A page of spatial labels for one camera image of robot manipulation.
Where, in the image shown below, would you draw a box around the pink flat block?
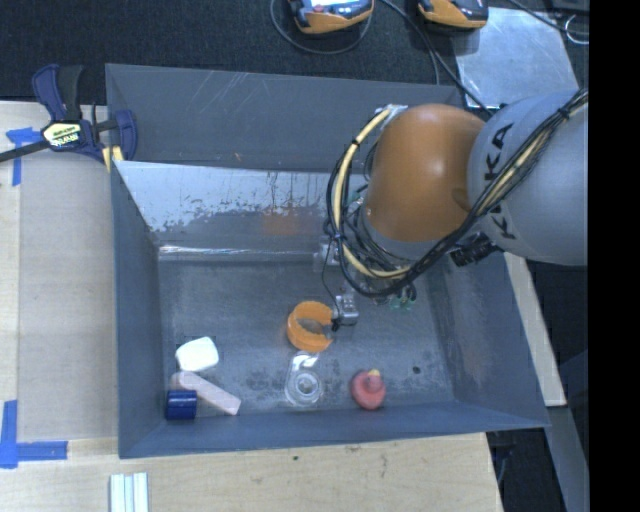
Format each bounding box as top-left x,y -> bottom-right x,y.
169,370 -> 243,417

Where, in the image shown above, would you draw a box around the orange open ring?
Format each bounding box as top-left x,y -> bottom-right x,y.
285,299 -> 336,353

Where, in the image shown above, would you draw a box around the grey metal bin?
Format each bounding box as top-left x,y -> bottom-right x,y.
104,62 -> 552,460

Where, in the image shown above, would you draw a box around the blue small block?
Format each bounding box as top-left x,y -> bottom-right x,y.
164,389 -> 199,422

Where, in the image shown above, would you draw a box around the black cylinder on white bracket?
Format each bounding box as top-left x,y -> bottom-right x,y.
448,233 -> 505,269

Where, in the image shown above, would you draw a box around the white rounded block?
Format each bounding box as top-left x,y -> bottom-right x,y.
174,335 -> 221,373

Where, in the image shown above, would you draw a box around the red toy duck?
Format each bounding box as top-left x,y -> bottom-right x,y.
349,368 -> 388,412

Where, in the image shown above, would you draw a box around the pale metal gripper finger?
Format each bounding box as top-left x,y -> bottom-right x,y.
313,238 -> 348,274
330,293 -> 361,333

